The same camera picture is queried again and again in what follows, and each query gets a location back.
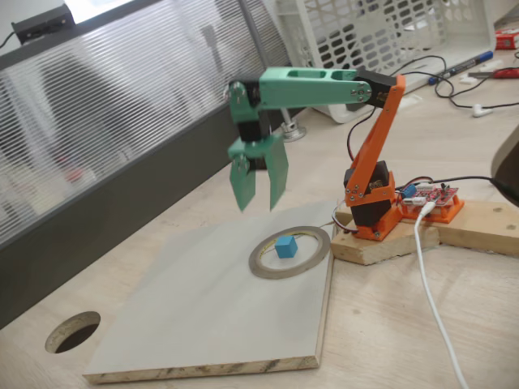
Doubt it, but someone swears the blue cube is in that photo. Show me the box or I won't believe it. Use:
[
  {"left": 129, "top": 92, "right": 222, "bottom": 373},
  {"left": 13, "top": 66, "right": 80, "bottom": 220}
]
[{"left": 274, "top": 236, "right": 299, "bottom": 260}]

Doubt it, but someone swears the grey metal pole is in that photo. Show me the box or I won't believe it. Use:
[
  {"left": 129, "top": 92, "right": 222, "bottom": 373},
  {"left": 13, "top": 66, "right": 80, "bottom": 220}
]
[{"left": 238, "top": 0, "right": 308, "bottom": 142}]

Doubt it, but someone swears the grey plywood board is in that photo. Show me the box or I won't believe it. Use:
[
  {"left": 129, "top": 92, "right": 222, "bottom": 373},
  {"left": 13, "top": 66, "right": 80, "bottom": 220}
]
[{"left": 83, "top": 198, "right": 339, "bottom": 385}]

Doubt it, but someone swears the frosted partition panel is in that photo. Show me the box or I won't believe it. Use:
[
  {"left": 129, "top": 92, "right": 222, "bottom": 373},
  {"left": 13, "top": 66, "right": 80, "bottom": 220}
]
[{"left": 0, "top": 0, "right": 307, "bottom": 331}]

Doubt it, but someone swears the red circuit board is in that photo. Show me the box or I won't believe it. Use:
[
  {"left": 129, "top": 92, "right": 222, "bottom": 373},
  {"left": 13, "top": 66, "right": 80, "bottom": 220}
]
[{"left": 399, "top": 182, "right": 461, "bottom": 208}]

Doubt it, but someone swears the wooden base block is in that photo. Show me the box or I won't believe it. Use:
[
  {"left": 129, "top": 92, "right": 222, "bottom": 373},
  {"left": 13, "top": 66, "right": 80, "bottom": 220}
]
[{"left": 330, "top": 196, "right": 519, "bottom": 267}]

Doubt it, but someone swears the blue marker pen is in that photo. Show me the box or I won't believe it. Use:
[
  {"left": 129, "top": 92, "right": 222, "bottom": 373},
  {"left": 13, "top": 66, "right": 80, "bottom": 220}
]
[{"left": 428, "top": 50, "right": 495, "bottom": 85}]

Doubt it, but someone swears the dark rounded object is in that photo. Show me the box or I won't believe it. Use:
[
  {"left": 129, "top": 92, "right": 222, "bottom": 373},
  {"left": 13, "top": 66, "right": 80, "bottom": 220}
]
[{"left": 490, "top": 123, "right": 519, "bottom": 203}]

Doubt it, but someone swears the white plastic basket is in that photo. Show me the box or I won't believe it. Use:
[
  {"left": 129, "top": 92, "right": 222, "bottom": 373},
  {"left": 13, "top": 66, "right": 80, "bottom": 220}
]
[{"left": 275, "top": 0, "right": 498, "bottom": 125}]

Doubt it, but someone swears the black box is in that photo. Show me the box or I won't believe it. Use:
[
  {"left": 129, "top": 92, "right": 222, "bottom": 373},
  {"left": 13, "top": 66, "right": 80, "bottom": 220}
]
[{"left": 0, "top": 3, "right": 75, "bottom": 49}]

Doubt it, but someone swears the red and white box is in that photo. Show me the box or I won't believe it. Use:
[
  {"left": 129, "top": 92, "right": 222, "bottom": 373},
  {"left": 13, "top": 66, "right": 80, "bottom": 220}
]
[{"left": 495, "top": 28, "right": 519, "bottom": 52}]

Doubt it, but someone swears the grey ring of tape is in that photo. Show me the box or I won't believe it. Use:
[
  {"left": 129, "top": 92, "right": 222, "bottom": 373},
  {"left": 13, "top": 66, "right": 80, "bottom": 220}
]
[{"left": 247, "top": 225, "right": 332, "bottom": 281}]

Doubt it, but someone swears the orange circuit board mount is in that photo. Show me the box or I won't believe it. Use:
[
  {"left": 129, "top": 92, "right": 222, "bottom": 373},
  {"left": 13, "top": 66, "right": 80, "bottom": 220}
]
[{"left": 399, "top": 194, "right": 465, "bottom": 224}]

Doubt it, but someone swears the black power cable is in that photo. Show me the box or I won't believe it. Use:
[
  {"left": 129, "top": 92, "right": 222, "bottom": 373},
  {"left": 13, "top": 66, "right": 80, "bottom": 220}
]
[{"left": 437, "top": 174, "right": 519, "bottom": 196}]

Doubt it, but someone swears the thin black cable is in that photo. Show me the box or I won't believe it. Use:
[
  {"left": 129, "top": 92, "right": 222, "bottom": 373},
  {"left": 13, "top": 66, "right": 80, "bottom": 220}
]
[{"left": 387, "top": 53, "right": 519, "bottom": 110}]

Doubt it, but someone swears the white usb cable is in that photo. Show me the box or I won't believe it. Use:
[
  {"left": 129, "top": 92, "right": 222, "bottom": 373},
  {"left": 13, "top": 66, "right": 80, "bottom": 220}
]
[{"left": 413, "top": 202, "right": 471, "bottom": 389}]

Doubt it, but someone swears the red handled tool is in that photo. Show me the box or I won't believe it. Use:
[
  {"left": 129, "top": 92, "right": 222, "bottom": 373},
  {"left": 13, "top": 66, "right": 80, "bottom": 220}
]
[{"left": 468, "top": 66, "right": 519, "bottom": 81}]

